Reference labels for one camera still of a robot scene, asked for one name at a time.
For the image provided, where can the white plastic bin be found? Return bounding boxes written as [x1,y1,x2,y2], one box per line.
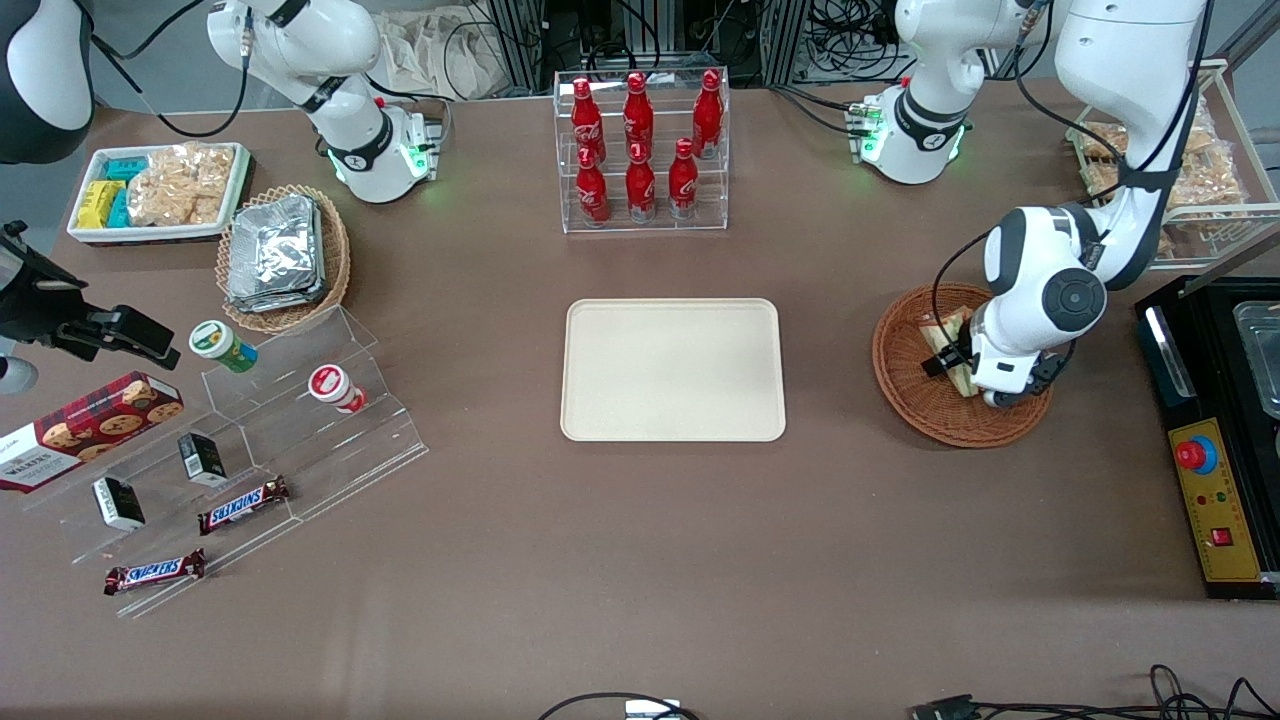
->
[67,143,253,247]

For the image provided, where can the clear acrylic bottle rack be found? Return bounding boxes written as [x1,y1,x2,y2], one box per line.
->
[553,68,731,234]

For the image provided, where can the light tan wicker basket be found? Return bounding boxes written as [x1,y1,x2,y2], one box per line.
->
[216,184,352,335]

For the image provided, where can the red cola bottle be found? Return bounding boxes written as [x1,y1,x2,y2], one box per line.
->
[576,147,610,226]
[622,72,655,161]
[625,142,657,223]
[692,69,724,161]
[668,138,699,221]
[570,77,607,166]

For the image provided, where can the small black box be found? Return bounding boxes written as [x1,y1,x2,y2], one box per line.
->
[178,432,229,489]
[92,477,147,532]

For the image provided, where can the clear acrylic tiered stand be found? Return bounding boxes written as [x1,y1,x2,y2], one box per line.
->
[200,305,430,524]
[20,375,301,621]

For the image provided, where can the beige cloth bag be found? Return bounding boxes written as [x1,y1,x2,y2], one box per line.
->
[372,5,523,103]

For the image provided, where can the brown round wicker basket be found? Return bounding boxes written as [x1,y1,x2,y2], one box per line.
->
[872,284,1054,449]

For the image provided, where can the red yogurt cup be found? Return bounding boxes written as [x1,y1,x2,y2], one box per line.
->
[307,364,369,415]

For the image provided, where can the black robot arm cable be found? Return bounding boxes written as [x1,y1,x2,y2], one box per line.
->
[90,0,249,139]
[1012,0,1217,201]

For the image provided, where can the white wire rack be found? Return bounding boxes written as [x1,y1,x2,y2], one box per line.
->
[1065,58,1280,273]

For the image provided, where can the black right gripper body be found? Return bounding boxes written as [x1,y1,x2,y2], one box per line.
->
[0,222,93,346]

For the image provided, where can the large clear cracker bag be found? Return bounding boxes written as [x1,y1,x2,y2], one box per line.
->
[127,143,237,227]

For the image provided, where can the black cable bundle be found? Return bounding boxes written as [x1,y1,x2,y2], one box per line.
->
[770,0,913,136]

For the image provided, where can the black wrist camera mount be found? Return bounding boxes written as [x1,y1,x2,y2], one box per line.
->
[1035,343,1078,403]

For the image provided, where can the black connector plug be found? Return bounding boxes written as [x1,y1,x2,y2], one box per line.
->
[911,694,982,720]

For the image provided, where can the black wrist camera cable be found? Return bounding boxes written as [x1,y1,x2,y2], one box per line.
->
[932,230,1001,351]

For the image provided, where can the Snickers chocolate bar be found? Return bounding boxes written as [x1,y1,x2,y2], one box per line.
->
[197,476,292,537]
[103,548,207,597]

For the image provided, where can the yellow snack pack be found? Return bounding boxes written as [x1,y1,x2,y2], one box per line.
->
[78,180,126,231]

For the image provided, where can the green yogurt cup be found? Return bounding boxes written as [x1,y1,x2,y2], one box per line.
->
[189,320,259,375]

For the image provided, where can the cream plastic tray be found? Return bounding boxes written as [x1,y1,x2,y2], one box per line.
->
[560,298,787,443]

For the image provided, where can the aluminium frame rack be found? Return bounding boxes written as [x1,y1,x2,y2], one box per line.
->
[485,0,816,93]

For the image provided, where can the triangle sandwich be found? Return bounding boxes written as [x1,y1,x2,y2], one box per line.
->
[920,306,979,398]

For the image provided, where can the black sealing machine yellow panel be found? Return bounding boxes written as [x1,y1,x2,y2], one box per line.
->
[1135,275,1280,601]

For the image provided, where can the red tartan cookie box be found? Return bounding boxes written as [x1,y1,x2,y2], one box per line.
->
[0,371,187,494]

